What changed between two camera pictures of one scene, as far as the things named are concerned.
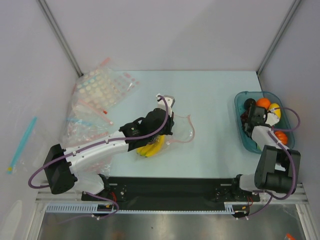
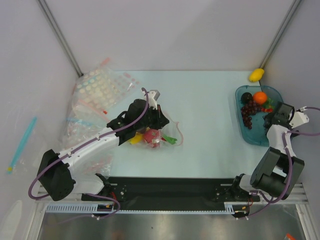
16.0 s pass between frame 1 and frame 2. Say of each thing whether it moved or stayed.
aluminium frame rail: stayed
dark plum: moved
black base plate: stayed
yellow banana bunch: moved
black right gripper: moved
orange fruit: moved
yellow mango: moved
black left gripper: moved
